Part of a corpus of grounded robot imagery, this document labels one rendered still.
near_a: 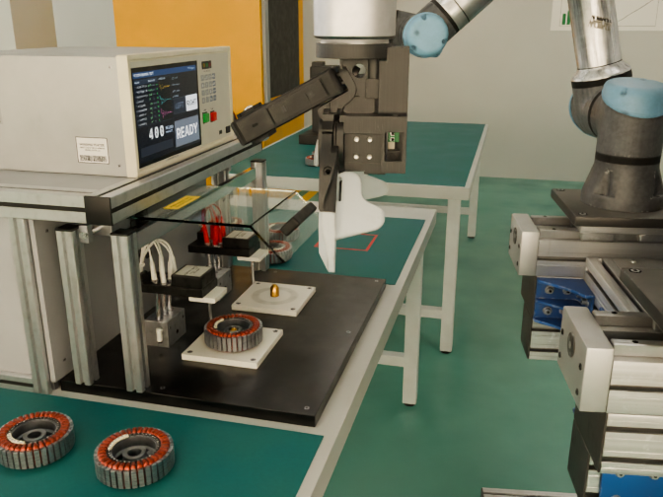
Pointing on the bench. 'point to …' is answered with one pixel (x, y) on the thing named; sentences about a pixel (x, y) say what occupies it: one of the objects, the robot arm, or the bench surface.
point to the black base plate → (292, 338)
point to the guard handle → (298, 219)
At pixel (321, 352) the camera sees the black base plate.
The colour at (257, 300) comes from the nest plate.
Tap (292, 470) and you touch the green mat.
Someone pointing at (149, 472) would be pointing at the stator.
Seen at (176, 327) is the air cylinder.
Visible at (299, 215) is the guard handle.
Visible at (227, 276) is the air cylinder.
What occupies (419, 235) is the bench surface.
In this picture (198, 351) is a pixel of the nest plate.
